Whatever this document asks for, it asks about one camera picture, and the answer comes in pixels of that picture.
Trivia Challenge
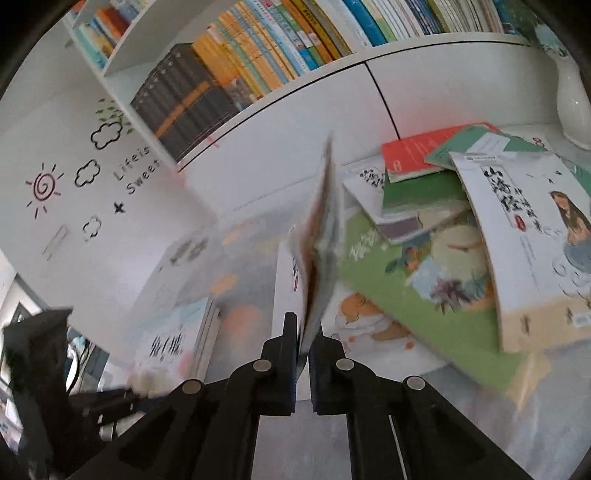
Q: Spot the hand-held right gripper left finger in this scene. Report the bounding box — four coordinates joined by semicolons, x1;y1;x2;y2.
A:
69;312;299;480

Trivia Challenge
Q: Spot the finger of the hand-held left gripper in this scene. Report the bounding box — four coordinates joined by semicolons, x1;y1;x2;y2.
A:
69;385;164;428

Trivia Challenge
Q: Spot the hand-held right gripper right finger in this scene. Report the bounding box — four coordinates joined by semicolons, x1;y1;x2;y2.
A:
308;331;525;480

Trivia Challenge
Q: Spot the large green illustrated book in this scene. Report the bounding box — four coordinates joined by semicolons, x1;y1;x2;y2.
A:
336;207;552;398

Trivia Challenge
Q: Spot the orange and white thin book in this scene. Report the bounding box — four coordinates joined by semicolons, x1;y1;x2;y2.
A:
287;133;346;370

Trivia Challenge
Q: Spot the red book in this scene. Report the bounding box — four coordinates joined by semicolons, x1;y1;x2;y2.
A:
381;121;503;184

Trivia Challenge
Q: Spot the row of colourful shelf books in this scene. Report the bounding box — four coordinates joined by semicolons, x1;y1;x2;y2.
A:
191;0;513;100

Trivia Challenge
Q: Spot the row of small shelf books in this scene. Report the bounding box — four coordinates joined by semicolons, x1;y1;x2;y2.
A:
69;0;160;70

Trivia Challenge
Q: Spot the white book with orange animal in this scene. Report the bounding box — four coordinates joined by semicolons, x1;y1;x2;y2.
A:
274;249;446;402

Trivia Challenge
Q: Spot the pale blue book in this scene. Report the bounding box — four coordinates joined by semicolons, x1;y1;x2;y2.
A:
127;295;220;398

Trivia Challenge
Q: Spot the leaf patterned tablecloth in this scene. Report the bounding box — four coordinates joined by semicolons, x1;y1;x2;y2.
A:
134;124;591;480

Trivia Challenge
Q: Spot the white book with black lettering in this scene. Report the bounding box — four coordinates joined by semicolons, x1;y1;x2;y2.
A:
342;165;426;245

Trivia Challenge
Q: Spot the dark green book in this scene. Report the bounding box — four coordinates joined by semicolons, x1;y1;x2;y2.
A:
382;170;469;220

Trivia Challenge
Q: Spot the white book with girl cover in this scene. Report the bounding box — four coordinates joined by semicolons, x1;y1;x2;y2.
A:
449;151;591;355

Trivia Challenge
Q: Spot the white vase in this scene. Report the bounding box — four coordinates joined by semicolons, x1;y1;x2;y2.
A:
555;51;591;151

